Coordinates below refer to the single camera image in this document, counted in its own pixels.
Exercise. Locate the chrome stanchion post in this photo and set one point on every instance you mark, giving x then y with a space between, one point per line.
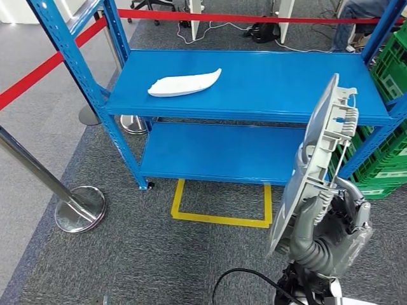
134 125
81 210

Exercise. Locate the silver wheel hub cap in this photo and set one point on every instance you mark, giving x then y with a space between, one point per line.
321 122

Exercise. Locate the white display plinth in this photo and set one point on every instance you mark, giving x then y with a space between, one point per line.
19 10

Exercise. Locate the black office chair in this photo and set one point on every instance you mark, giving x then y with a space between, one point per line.
152 4

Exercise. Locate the black stanchion post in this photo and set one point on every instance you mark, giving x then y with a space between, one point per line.
87 117

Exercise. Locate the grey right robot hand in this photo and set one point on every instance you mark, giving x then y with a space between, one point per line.
356 235

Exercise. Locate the person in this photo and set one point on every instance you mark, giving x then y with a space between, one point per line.
345 25

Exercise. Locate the white curved plastic part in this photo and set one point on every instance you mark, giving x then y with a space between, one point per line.
184 84

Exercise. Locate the black bag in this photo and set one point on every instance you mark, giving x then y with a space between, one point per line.
262 33

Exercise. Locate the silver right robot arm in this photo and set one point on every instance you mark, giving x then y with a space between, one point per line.
312 263

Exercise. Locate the blue metal shelf rack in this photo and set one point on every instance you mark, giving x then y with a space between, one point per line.
238 80

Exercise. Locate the white desk panel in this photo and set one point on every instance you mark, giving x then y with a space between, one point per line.
194 17
286 17

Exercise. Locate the green plastic crate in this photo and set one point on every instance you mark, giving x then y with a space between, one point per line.
390 71
381 185

